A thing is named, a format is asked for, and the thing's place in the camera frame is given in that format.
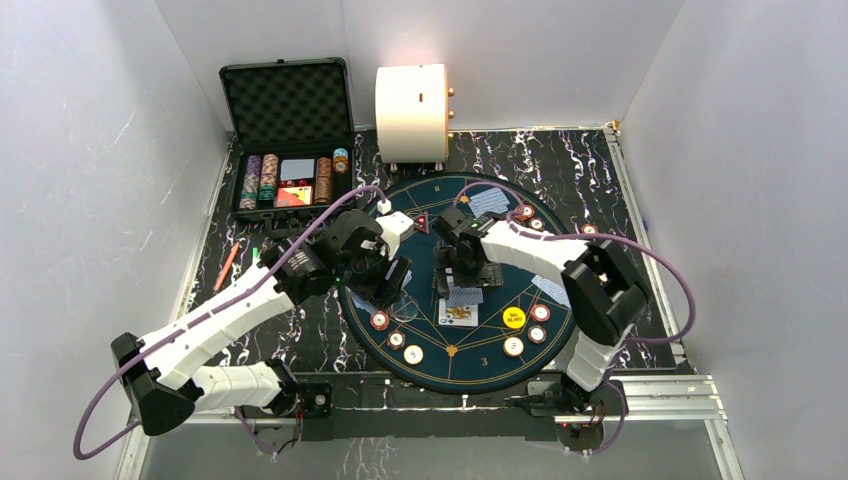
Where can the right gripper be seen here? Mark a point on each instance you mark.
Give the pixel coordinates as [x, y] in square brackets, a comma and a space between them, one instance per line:
[446, 257]

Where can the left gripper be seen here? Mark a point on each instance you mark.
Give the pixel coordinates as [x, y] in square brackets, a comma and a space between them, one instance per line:
[385, 285]

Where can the face-down blue card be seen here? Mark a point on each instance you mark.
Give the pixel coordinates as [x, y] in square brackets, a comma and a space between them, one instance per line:
[464, 296]

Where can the blue playing card deck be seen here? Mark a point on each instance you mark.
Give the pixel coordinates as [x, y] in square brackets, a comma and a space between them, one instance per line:
[398, 272]

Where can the queen of spades card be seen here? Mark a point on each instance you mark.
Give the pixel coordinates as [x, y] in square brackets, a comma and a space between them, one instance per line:
[457, 316]

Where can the dealt card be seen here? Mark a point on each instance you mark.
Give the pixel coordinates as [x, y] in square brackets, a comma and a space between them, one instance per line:
[361, 304]
[480, 210]
[552, 289]

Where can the red chips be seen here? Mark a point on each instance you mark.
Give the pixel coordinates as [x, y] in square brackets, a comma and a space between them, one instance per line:
[524, 212]
[540, 313]
[379, 321]

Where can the yellow big blind button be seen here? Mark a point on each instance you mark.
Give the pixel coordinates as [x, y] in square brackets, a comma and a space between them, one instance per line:
[514, 318]

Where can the clear dealer button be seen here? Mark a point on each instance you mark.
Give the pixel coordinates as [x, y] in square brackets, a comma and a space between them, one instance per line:
[404, 310]

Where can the brown chips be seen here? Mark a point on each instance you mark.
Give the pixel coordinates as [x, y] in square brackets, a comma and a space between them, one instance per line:
[396, 340]
[536, 334]
[536, 224]

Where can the yellow chips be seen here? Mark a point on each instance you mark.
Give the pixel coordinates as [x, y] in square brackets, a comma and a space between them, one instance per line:
[513, 346]
[413, 354]

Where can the red poker chip stack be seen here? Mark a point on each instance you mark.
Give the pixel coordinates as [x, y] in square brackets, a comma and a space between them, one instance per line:
[590, 229]

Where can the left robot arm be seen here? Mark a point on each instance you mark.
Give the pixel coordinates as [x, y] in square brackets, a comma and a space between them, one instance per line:
[166, 373]

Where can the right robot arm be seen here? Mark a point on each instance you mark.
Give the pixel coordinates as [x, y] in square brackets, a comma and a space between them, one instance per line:
[605, 291]

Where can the red triangular all-in marker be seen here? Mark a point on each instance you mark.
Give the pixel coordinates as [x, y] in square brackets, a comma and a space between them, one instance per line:
[421, 223]

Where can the red card box in case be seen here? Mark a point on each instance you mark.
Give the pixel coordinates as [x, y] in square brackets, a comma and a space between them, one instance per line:
[294, 196]

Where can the round blue poker mat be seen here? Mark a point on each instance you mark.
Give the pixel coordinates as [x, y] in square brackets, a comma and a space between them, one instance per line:
[461, 360]

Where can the brown chip row in case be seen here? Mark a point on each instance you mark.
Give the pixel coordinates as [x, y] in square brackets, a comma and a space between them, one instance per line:
[323, 181]

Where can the orange blue chip stack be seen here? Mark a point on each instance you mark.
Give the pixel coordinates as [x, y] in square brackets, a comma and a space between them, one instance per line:
[341, 161]

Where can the card deck in case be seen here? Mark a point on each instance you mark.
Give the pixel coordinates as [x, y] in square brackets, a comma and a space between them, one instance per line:
[296, 169]

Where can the purple chip row in case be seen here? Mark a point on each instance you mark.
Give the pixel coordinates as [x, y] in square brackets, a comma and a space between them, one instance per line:
[250, 183]

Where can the pink green chip row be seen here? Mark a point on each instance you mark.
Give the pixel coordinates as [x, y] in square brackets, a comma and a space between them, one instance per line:
[268, 178]

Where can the orange pen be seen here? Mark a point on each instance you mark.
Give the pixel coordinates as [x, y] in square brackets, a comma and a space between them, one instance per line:
[223, 274]

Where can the black chip carrying case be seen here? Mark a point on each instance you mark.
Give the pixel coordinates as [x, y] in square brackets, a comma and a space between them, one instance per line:
[295, 110]

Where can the white cylindrical device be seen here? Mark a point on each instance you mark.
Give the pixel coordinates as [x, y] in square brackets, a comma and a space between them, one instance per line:
[412, 114]

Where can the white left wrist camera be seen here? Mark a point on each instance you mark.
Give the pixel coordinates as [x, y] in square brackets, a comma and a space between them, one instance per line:
[396, 227]

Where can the aluminium frame rail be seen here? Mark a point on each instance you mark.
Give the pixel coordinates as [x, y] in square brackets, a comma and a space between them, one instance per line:
[675, 397]

